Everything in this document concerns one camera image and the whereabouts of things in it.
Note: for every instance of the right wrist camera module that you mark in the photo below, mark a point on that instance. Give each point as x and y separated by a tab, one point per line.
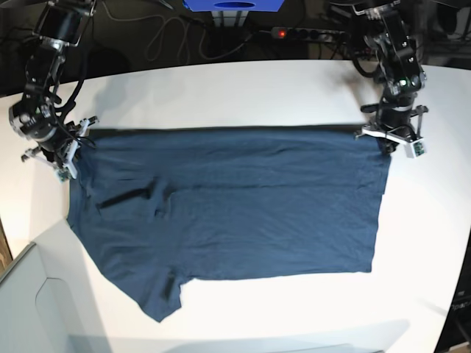
65	174

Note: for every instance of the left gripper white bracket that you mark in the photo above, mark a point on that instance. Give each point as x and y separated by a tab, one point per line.
393	123

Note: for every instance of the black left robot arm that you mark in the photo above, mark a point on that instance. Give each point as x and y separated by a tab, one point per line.
398	71

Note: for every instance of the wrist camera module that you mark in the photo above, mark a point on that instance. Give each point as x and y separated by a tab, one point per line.
415	148
65	174

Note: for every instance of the grey bin at table corner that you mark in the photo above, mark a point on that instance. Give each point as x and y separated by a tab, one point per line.
38	312

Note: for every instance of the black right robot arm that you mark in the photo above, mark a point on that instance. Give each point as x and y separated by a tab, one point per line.
40	114

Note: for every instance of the black power strip red switch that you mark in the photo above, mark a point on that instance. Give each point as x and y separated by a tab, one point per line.
306	34

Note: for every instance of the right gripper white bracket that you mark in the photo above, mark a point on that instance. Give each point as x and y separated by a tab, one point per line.
58	150

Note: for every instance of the dark blue T-shirt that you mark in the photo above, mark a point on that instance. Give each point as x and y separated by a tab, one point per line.
155	210

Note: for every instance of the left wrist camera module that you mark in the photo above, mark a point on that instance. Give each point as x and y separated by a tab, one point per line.
415	148

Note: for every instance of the blue box with slot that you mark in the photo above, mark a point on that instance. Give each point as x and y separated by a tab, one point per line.
249	5

